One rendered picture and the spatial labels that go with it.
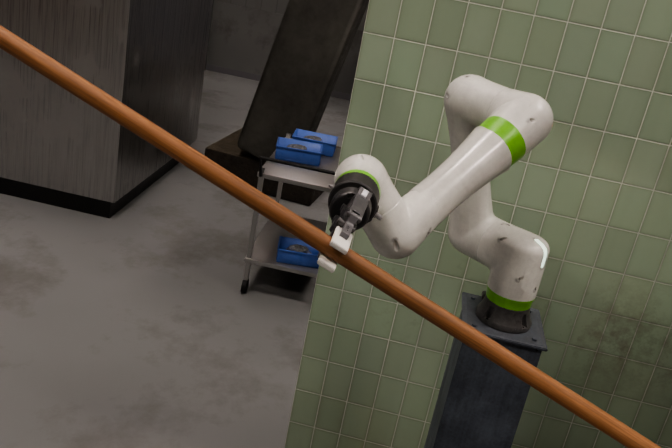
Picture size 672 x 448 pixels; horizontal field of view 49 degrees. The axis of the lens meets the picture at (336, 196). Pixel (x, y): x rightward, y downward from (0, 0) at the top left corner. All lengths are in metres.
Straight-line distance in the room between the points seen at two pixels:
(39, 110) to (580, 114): 3.60
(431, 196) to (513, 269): 0.47
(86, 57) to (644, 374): 3.60
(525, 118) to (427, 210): 0.32
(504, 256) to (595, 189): 0.65
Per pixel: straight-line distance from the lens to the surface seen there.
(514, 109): 1.67
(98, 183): 5.04
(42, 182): 5.23
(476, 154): 1.59
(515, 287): 1.94
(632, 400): 2.85
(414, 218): 1.48
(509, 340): 1.96
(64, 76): 1.20
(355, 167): 1.42
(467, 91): 1.77
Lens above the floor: 2.10
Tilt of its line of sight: 20 degrees down
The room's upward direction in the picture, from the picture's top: 11 degrees clockwise
